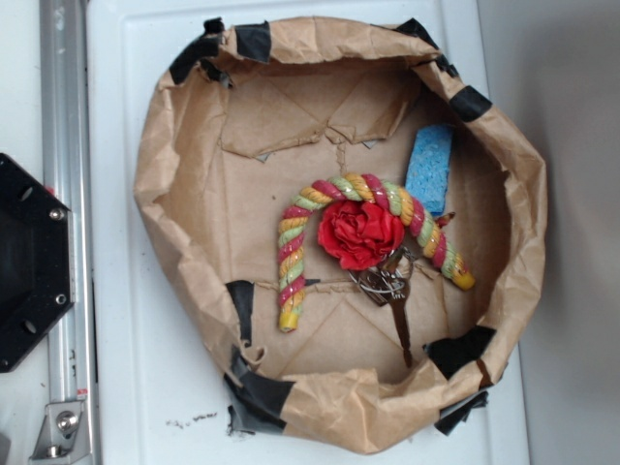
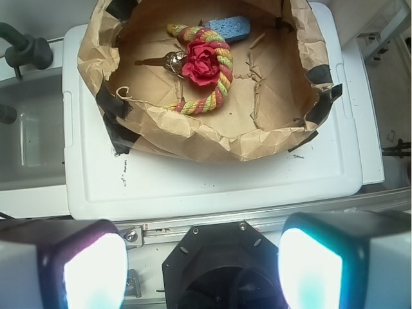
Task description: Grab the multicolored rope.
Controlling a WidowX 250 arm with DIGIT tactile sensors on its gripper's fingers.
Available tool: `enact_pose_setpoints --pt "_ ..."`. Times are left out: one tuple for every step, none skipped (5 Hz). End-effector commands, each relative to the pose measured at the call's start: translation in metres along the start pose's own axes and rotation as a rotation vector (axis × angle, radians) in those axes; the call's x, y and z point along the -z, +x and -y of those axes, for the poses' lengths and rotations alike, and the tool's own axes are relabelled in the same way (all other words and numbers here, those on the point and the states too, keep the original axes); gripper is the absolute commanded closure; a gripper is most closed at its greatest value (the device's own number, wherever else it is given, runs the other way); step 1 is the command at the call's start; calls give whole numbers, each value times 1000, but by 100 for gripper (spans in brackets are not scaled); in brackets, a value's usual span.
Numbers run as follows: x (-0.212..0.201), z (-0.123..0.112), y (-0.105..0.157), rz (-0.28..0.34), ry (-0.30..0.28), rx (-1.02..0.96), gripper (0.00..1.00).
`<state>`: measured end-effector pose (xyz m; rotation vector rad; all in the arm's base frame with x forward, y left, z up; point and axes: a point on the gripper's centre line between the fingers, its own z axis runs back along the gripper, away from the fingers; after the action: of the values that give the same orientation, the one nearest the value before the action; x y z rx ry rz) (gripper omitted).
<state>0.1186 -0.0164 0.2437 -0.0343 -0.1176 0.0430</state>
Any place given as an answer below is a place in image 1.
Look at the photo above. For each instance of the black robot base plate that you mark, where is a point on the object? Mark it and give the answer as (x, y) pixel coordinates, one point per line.
(36, 288)

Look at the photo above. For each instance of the blue sponge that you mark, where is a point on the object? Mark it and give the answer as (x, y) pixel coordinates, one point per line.
(427, 176)

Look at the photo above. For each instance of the red fabric rose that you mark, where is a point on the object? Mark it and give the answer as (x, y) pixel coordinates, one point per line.
(359, 234)

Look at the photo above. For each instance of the metal keys on ring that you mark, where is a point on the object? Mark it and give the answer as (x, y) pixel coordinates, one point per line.
(388, 282)

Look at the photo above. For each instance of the metal corner bracket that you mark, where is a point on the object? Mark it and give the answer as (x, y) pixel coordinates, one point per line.
(64, 436)

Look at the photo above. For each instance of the brown paper bag bin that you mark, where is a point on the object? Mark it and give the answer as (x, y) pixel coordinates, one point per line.
(251, 134)

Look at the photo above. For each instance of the aluminium extrusion rail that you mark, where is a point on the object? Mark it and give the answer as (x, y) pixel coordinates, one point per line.
(72, 363)

